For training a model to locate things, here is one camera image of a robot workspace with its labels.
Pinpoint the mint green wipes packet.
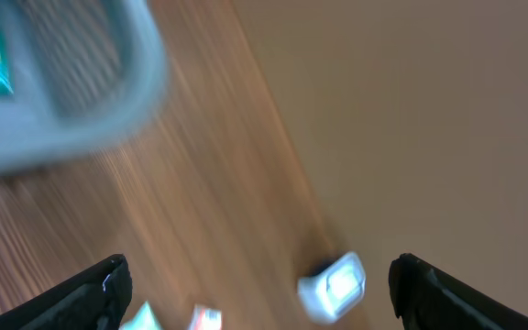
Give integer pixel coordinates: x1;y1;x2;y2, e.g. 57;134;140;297
119;302;162;330

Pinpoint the white barcode scanner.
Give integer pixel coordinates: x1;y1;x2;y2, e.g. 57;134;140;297
297;251;367;325

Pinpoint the grey plastic basket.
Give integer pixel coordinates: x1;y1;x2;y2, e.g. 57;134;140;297
0;0;169;176

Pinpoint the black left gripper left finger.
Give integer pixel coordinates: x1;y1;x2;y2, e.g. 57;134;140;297
0;254;133;330

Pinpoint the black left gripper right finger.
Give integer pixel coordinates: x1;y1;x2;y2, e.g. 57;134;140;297
389;253;528;330

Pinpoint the red tissue pack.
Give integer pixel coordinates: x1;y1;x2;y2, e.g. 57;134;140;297
187;304;223;330

